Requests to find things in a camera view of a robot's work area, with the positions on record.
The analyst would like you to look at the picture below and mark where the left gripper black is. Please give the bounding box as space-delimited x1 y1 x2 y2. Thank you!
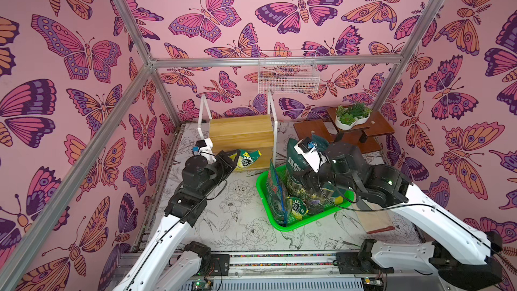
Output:
197 147 239 199

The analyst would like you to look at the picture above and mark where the yellow green packet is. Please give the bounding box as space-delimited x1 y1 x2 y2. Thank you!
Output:
287 197 309 220
236 150 262 170

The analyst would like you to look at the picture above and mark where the green plastic basket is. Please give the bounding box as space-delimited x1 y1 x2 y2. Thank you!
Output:
256 165 355 232

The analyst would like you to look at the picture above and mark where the blue green soil bag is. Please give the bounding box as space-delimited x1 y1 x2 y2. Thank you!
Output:
266 162 291 226

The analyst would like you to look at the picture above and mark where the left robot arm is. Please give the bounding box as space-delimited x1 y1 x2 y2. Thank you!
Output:
114 150 238 290

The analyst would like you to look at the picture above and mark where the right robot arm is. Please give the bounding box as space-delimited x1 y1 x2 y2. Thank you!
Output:
294 138 503 290

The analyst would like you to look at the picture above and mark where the brown wooden step stand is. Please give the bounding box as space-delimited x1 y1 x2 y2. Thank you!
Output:
294 107 395 154

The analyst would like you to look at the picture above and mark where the succulent plant white pot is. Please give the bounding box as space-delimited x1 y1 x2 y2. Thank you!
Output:
334 103 372 130

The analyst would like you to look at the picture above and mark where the tan work glove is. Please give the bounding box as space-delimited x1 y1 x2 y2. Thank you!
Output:
354 205 395 234

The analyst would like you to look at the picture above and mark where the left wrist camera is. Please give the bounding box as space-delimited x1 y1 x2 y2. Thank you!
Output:
192 138 216 164

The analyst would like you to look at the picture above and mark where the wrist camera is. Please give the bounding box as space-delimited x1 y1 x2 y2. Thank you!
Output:
294 137 327 173
192 138 216 164

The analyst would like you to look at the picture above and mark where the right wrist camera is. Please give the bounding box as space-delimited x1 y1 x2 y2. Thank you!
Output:
294 137 327 173

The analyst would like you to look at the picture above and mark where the white frame wooden shelf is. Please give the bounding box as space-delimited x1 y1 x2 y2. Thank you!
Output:
197 90 279 170

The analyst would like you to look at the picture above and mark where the white wire basket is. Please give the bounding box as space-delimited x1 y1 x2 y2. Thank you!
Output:
257 55 320 95

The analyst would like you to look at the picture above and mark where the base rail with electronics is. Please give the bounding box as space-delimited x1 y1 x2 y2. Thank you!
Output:
104 248 417 291

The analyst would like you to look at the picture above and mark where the aluminium cage frame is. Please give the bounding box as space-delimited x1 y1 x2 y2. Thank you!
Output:
1 0 444 290

